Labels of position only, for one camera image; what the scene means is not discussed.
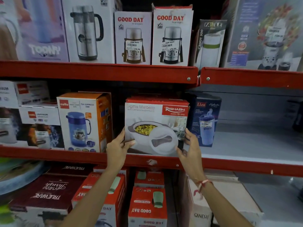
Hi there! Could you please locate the dark box with white canister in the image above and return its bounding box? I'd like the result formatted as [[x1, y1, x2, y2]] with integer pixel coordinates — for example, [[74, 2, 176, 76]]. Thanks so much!
[[194, 19, 228, 69]]

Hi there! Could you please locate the colourful round plastic item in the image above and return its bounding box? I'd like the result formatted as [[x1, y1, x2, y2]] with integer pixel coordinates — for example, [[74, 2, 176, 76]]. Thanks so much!
[[0, 158, 46, 196]]

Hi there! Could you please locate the red white casserole box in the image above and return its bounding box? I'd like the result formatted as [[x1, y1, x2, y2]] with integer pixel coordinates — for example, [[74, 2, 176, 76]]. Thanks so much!
[[125, 96, 190, 157]]

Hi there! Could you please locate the long red metal shelf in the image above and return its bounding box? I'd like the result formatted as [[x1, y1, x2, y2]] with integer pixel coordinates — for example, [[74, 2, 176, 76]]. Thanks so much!
[[0, 60, 199, 85]]

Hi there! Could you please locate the white steel jug box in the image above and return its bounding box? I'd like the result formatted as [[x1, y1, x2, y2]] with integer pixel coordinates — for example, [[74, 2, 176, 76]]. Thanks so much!
[[61, 0, 123, 64]]

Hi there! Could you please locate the small white red-label box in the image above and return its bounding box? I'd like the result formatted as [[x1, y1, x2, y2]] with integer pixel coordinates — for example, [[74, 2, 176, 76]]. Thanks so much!
[[14, 80, 51, 106]]

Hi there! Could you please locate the orange white blue jug box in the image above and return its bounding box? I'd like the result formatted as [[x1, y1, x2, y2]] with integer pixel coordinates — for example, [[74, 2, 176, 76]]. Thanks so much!
[[56, 92, 113, 153]]

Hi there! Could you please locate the purple bottle box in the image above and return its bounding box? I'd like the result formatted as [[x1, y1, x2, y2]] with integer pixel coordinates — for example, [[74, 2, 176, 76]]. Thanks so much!
[[0, 0, 69, 62]]

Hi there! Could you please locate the red thread wrist band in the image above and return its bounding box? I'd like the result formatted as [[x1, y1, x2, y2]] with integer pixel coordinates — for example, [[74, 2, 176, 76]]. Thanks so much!
[[193, 179, 214, 197]]

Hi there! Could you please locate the dark blue bottle box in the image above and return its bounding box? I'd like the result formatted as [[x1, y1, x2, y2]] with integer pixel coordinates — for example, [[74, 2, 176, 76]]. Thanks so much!
[[189, 93, 222, 147]]

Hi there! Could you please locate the large grey blender box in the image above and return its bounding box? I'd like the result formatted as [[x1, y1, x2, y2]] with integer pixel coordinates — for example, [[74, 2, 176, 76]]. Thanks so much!
[[222, 0, 303, 72]]

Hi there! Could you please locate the flat maroon gift box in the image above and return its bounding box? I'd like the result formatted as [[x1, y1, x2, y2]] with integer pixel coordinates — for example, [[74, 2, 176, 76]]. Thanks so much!
[[46, 163, 95, 178]]

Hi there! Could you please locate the red grey metal shelf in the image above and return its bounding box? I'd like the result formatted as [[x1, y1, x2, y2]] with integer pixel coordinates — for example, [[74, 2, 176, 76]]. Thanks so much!
[[0, 120, 303, 178]]

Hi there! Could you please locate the red box with green flask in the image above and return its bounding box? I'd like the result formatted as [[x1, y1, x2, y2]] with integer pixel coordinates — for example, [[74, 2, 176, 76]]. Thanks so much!
[[71, 172, 126, 227], [128, 186, 168, 227], [93, 165, 130, 181], [134, 170, 165, 189]]

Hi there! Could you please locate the small white steel flask box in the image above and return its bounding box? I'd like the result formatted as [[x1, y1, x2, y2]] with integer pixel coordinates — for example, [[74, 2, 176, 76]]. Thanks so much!
[[114, 11, 152, 65]]

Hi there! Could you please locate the green plastic item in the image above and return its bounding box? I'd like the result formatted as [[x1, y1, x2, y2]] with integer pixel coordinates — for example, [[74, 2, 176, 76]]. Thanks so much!
[[0, 203, 25, 227]]

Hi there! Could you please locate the white kettle box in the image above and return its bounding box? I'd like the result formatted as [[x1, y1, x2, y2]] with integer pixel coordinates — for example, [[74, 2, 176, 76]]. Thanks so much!
[[0, 80, 30, 147]]

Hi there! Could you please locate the white cardboard box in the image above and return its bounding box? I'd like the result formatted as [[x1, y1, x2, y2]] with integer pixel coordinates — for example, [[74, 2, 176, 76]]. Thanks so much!
[[187, 171, 264, 227]]

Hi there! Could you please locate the white box with flask picture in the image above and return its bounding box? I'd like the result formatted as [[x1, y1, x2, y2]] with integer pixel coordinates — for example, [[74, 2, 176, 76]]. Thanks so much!
[[18, 103, 65, 150]]

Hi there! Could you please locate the person's left hand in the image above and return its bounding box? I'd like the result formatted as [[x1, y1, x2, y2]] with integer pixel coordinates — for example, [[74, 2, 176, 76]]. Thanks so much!
[[106, 127, 136, 172]]

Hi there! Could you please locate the large maroon gift box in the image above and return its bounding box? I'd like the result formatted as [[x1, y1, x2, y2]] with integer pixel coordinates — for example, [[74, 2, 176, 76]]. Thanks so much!
[[9, 173, 87, 214]]

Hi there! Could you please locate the tall white steel flask box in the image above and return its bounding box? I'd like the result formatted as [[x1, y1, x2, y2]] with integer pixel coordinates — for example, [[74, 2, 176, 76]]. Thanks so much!
[[151, 3, 194, 67]]

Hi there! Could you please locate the short red metal shelf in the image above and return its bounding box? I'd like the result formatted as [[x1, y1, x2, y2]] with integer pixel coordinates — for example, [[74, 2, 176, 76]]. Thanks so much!
[[199, 67, 303, 90]]

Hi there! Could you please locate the person's right hand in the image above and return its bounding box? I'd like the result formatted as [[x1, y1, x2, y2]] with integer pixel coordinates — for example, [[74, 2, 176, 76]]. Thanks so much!
[[176, 128, 207, 184]]

